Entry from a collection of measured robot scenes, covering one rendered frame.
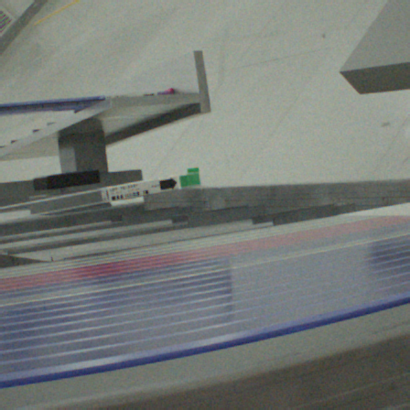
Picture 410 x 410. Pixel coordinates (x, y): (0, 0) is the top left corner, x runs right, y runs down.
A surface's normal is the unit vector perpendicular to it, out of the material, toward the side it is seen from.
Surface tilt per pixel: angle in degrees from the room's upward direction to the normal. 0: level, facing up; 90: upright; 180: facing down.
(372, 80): 90
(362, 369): 90
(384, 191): 47
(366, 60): 0
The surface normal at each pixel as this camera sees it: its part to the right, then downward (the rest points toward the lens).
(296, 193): -0.88, 0.13
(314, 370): 0.46, 0.00
